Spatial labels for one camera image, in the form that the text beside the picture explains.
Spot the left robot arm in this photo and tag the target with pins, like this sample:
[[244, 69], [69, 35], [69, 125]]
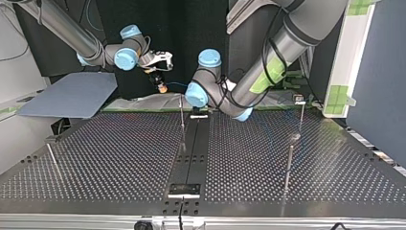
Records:
[[297, 28]]

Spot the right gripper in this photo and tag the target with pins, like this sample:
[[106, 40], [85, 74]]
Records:
[[156, 77]]

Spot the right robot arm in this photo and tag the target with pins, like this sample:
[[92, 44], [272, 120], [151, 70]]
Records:
[[79, 40]]

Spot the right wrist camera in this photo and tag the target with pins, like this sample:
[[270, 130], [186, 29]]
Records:
[[161, 58]]

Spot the black panel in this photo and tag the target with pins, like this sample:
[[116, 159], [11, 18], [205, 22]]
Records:
[[178, 28]]

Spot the metal post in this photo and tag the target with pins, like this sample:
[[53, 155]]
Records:
[[301, 118], [182, 121], [53, 158], [288, 166]]

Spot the grey board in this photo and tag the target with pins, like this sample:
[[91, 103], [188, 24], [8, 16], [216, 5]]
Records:
[[70, 94]]

